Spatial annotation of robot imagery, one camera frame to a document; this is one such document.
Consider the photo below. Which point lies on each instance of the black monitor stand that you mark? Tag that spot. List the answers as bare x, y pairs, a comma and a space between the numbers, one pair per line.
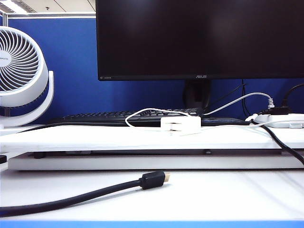
197, 95

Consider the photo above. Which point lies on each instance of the white raised board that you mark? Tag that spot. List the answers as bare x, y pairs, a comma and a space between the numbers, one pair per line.
118, 142

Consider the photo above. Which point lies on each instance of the small black flat object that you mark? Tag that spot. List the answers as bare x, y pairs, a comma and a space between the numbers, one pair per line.
2, 159

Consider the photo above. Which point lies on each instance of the white power strip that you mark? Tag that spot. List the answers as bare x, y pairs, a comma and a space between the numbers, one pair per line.
280, 118

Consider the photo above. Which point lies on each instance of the black keyboard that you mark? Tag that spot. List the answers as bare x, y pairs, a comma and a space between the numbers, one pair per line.
95, 117

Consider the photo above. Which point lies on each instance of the blue office partition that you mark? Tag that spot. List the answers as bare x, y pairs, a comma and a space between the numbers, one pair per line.
71, 59

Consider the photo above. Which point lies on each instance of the black ASUS monitor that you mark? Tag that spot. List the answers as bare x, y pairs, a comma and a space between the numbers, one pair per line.
190, 35

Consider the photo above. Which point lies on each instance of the white base board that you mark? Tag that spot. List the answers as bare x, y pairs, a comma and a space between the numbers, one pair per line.
142, 162

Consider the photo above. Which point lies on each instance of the white charging base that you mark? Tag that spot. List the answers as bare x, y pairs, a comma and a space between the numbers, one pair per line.
190, 123

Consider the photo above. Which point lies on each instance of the white desk fan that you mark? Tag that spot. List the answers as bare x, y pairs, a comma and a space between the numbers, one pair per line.
43, 78

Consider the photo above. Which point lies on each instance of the black power plug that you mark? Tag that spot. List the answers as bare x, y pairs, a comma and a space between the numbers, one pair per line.
280, 110

